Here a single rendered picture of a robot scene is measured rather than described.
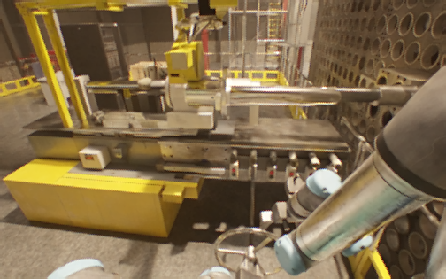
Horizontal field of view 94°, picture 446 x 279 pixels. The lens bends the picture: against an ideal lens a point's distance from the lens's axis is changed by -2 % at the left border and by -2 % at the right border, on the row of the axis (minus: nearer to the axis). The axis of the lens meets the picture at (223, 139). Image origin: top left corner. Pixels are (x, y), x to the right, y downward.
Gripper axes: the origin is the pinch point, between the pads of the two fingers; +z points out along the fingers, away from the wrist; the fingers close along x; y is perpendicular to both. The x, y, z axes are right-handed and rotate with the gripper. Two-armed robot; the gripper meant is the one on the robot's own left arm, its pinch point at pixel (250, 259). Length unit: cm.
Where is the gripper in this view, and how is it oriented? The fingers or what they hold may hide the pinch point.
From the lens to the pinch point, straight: 123.2
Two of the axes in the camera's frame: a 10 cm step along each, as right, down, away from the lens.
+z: 1.3, -4.7, 8.7
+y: -5.0, 7.3, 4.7
